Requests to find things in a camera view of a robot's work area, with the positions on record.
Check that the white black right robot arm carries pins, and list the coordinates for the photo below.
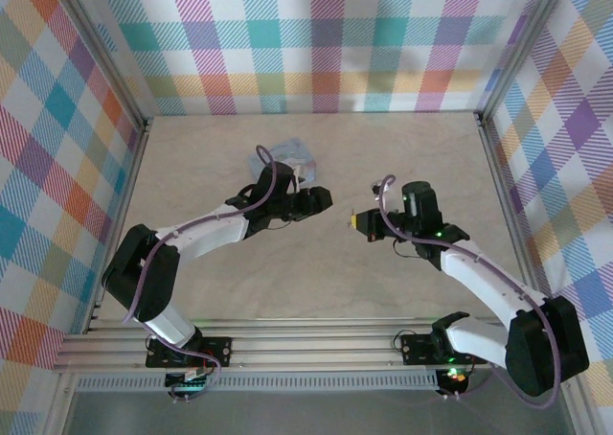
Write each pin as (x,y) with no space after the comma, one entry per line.
(479,281)

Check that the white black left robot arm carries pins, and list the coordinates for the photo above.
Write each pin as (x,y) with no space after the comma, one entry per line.
(201,231)

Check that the small controller board with lights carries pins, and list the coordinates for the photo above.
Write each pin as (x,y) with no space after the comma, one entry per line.
(454,376)

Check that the small green controller board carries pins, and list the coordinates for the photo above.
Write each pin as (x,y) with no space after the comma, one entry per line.
(189,384)

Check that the aluminium side rail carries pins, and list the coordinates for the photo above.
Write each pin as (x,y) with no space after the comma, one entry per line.
(117,224)
(512,205)

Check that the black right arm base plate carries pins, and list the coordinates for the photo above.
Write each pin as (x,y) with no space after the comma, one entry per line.
(414,349)

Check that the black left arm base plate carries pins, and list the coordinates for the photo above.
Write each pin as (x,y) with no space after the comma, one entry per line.
(215,351)

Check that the aluminium frame post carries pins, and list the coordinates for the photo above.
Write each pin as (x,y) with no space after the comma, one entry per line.
(522,42)
(105,52)

